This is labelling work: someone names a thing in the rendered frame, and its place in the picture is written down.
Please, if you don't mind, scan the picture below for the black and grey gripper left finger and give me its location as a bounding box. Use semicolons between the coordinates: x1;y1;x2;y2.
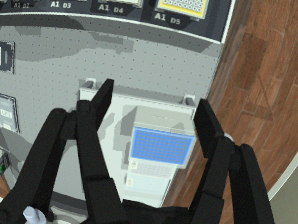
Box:
0;78;131;224

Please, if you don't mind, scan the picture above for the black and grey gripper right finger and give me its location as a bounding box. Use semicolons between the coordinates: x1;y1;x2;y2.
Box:
188;98;275;224

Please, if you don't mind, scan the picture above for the white ready button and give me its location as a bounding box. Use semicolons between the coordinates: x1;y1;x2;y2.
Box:
0;146;12;177

